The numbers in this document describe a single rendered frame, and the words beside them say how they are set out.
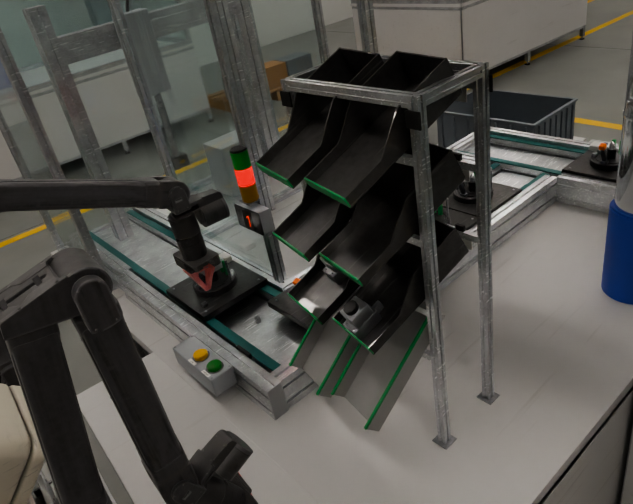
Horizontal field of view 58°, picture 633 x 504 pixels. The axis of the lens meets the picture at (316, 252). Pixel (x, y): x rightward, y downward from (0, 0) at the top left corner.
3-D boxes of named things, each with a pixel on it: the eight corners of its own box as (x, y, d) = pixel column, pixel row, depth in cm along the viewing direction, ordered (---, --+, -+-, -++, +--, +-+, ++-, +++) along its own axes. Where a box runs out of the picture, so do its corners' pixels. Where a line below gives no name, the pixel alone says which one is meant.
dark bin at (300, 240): (309, 262, 112) (288, 239, 107) (278, 239, 122) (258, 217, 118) (404, 163, 115) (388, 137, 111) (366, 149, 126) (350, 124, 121)
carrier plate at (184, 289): (205, 322, 169) (203, 316, 168) (167, 294, 186) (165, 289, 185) (268, 283, 181) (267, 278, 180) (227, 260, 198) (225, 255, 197)
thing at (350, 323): (361, 341, 113) (344, 323, 109) (349, 331, 116) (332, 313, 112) (390, 311, 114) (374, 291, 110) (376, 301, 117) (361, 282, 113)
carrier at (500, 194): (482, 222, 191) (481, 188, 184) (425, 205, 207) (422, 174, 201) (522, 193, 203) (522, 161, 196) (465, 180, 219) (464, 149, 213)
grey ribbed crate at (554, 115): (533, 168, 291) (535, 125, 279) (435, 148, 334) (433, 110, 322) (576, 139, 312) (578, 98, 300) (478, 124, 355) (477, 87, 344)
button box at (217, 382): (217, 397, 148) (210, 380, 145) (177, 363, 163) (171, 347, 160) (238, 382, 152) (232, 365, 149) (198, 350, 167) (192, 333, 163)
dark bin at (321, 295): (322, 325, 120) (304, 307, 116) (292, 299, 130) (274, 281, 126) (411, 231, 124) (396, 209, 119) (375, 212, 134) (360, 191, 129)
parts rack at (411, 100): (446, 450, 127) (417, 100, 86) (335, 377, 153) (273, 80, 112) (500, 395, 138) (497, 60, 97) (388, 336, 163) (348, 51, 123)
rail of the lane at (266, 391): (275, 420, 143) (266, 389, 138) (126, 298, 206) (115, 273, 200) (292, 407, 146) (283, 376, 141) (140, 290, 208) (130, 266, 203)
